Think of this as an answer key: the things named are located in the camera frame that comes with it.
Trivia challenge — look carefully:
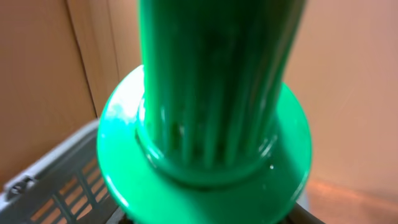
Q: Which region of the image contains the red sriracha bottle green cap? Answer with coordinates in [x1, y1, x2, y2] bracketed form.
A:
[97, 0, 317, 223]

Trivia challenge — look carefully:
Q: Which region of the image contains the grey plastic shopping basket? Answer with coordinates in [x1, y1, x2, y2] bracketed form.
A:
[1, 120, 130, 224]

